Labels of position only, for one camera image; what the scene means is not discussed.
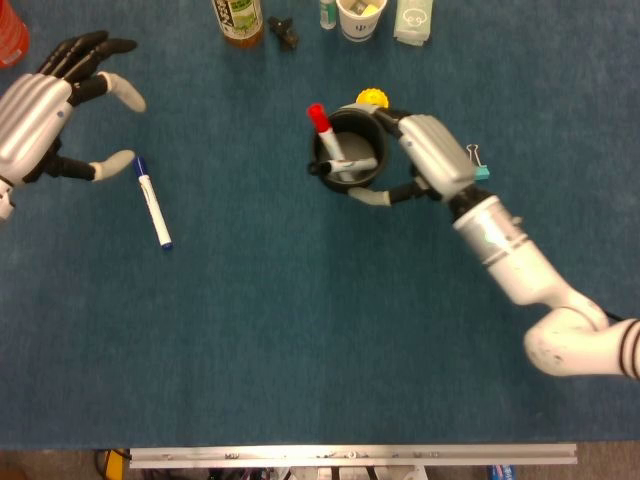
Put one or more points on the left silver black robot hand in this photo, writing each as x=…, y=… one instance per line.
x=30, y=120

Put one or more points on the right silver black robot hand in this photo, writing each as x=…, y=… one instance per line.
x=435, y=150

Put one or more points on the black cup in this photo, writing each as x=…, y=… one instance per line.
x=372, y=137

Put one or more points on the black capped white marker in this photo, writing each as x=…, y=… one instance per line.
x=350, y=165

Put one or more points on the blue capped white marker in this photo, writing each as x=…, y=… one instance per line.
x=152, y=205

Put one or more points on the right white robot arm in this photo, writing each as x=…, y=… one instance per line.
x=510, y=255

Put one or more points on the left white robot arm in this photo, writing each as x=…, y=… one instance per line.
x=4, y=200

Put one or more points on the teal binder clip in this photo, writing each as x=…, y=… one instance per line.
x=482, y=173

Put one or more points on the yellow duck toy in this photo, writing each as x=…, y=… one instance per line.
x=372, y=96

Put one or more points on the orange red canister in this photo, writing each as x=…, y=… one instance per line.
x=10, y=35

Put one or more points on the red capped white marker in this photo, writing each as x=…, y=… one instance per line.
x=318, y=117

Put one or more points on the pale green tissue pack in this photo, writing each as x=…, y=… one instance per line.
x=412, y=22

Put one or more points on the white paper cup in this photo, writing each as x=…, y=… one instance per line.
x=360, y=27

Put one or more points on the white green glue stick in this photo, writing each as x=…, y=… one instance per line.
x=327, y=15

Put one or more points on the small black clip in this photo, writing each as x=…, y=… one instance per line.
x=284, y=32

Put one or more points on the blue felt table cloth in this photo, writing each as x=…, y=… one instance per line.
x=300, y=325

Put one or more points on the amber tea bottle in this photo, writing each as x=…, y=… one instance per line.
x=240, y=25

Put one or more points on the small blue box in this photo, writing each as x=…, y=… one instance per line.
x=501, y=473

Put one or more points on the yellow object under table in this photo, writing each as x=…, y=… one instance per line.
x=116, y=465

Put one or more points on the aluminium profile rail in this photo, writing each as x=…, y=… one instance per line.
x=350, y=455

